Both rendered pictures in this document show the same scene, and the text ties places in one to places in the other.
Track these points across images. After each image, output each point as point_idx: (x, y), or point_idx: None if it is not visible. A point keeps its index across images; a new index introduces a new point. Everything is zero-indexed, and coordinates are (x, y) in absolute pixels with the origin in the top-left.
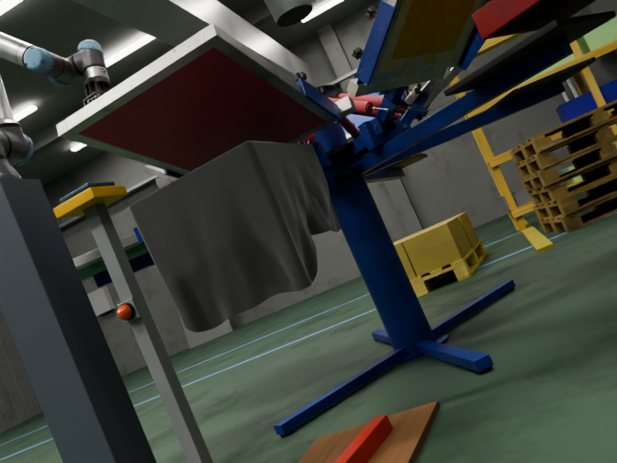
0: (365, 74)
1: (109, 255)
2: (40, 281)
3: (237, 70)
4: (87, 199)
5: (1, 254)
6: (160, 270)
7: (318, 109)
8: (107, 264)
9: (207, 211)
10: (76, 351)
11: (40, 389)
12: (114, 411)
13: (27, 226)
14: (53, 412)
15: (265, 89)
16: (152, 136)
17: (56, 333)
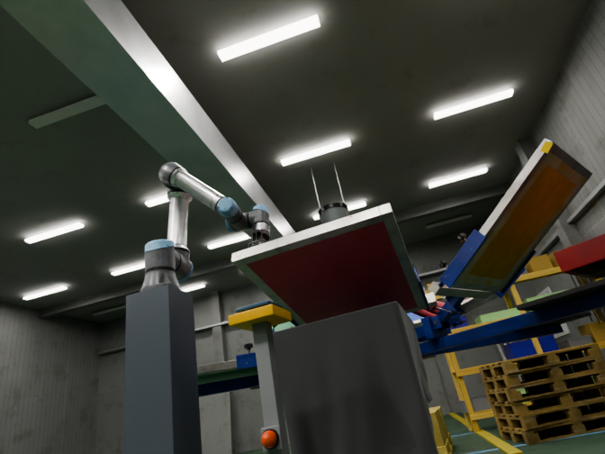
0: (449, 279)
1: (266, 374)
2: (170, 382)
3: (386, 245)
4: (266, 314)
5: (144, 349)
6: (283, 400)
7: (418, 295)
8: (261, 382)
9: (345, 355)
10: None
11: None
12: None
13: (175, 330)
14: None
15: (395, 267)
16: (295, 282)
17: (167, 437)
